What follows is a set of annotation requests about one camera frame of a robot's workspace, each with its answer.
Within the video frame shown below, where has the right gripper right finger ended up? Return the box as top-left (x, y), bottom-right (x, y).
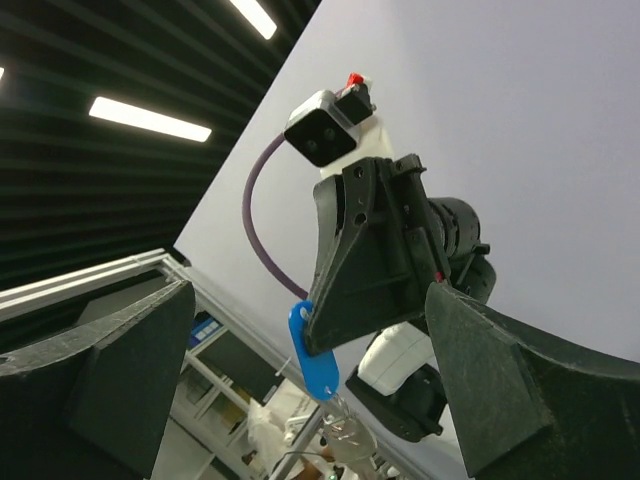
top-left (425, 284), bottom-right (639, 479)

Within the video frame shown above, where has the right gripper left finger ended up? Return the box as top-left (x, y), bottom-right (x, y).
top-left (1, 281), bottom-right (195, 479)

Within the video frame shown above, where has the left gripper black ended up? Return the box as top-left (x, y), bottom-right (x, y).
top-left (304, 154), bottom-right (453, 355)

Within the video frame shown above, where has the blue key tag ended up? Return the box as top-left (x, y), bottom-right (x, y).
top-left (287, 299), bottom-right (341, 401)

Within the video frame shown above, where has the silver key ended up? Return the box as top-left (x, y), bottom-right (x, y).
top-left (322, 394), bottom-right (377, 464)

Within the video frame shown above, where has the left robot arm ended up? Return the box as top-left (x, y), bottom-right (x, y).
top-left (303, 154), bottom-right (496, 443)

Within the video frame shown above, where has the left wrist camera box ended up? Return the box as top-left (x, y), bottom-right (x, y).
top-left (283, 84), bottom-right (374, 168)

